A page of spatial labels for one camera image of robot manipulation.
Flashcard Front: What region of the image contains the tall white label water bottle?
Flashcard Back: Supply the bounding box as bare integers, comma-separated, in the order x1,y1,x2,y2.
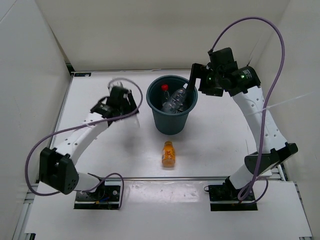
129,114,140,128

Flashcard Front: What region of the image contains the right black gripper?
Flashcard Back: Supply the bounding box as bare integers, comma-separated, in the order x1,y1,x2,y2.
186,63,224,98

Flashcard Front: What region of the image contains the orange juice bottle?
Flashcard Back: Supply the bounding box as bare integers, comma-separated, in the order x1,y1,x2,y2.
161,141,176,168

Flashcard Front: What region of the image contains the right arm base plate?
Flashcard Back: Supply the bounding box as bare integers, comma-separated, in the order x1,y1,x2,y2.
203,179,258,212

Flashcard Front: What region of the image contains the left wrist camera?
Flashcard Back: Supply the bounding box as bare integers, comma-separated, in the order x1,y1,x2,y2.
106,83,129,105

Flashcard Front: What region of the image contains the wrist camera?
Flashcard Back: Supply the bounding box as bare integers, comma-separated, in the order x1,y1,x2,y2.
208,47,235,69
106,83,129,105

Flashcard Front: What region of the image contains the red label water bottle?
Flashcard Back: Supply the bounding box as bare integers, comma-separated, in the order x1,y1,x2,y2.
161,84,170,107

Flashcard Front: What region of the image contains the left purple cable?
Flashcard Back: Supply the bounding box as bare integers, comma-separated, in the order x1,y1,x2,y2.
24,77,145,210

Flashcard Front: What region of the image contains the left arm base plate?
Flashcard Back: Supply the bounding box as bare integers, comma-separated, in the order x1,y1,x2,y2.
73,173,125,210

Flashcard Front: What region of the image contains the dark green plastic bin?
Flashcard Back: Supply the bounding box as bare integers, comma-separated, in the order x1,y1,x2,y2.
146,75,198,135

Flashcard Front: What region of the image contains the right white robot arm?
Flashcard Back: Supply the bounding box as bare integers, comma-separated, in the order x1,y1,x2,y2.
187,60,298,200

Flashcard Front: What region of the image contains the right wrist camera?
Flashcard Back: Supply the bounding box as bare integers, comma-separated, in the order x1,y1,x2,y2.
208,47,235,69

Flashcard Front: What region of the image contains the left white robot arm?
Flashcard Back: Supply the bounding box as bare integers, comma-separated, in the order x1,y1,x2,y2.
39,86,138,200

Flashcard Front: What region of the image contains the clear unlabelled plastic bottle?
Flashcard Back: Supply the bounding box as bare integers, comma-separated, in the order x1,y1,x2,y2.
161,83,188,114

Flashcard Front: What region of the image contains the small black cap bottle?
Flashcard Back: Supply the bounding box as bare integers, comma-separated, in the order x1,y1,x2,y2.
175,102,188,114

